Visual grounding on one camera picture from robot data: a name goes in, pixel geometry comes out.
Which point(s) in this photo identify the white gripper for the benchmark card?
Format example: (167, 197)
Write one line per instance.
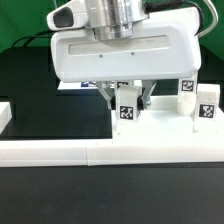
(164, 46)

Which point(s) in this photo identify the white square tabletop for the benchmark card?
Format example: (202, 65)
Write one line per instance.
(161, 118)

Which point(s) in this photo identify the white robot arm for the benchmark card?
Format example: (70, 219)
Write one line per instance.
(108, 19)

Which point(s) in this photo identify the white marker sheet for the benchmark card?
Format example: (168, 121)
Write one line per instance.
(77, 86)

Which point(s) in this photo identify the white U-shaped fence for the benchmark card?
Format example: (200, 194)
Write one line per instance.
(113, 151)

